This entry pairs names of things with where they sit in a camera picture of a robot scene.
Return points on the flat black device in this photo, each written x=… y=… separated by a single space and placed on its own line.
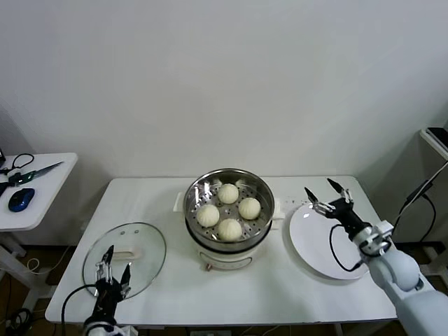
x=439 y=136

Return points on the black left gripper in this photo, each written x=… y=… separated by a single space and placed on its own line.
x=108 y=297

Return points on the round glass pot lid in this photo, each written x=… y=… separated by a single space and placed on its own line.
x=150 y=245

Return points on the white electric cooking pot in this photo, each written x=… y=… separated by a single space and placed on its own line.
x=224 y=260

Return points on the blue black computer mouse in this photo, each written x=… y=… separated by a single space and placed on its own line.
x=21 y=200

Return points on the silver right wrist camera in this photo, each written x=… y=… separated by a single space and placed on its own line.
x=383 y=229

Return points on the white side table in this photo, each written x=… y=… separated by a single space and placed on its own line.
x=52 y=189

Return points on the round white plate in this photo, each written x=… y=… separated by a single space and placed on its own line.
x=315 y=245

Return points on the perforated stainless steel steamer basket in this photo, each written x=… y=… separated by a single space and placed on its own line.
x=196 y=196

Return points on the white shelf stand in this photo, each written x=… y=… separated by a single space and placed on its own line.
x=424 y=133

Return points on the white steamed baozi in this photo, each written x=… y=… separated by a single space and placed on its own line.
x=207 y=215
x=229 y=229
x=227 y=193
x=249 y=208

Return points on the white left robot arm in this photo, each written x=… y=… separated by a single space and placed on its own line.
x=105 y=329

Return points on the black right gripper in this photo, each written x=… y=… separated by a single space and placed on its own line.
x=346 y=213

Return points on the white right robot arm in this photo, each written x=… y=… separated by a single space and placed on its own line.
x=395 y=269

